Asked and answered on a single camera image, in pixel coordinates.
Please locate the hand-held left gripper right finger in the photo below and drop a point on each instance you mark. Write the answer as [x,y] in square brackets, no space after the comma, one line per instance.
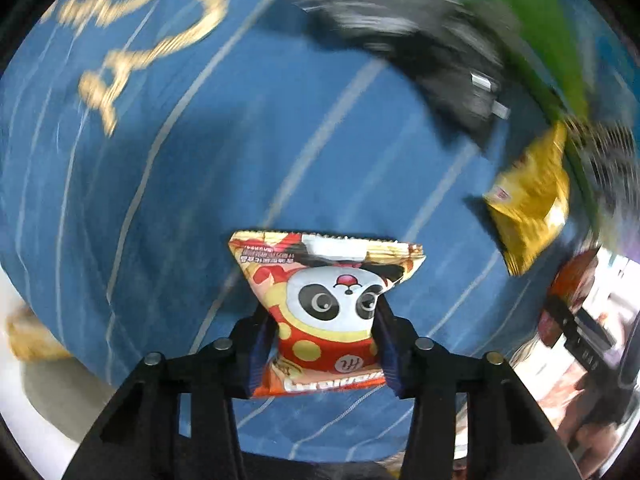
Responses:
[389,357]

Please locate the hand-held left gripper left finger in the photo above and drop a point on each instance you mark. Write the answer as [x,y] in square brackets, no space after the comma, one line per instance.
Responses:
[256,357]

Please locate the panda print snack packet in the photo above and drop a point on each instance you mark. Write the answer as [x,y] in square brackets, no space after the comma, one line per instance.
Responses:
[327,305]

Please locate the green box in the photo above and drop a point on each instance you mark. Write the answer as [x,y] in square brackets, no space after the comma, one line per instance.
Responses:
[545,30]

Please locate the yellow snack packet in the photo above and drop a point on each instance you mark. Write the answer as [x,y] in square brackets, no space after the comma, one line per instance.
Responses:
[530,205]

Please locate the orange snack packet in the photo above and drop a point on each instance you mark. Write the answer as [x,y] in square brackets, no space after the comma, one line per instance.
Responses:
[572,277]

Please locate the black device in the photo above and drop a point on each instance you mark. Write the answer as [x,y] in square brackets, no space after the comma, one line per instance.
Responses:
[590,345]

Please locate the blue striped printed blanket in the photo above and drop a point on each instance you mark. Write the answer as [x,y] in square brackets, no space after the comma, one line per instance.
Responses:
[200,160]

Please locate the dark mesh basket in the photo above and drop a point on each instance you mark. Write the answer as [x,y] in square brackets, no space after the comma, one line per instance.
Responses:
[612,160]

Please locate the tan snack packet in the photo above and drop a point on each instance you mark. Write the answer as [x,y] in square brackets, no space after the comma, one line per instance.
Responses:
[32,337]

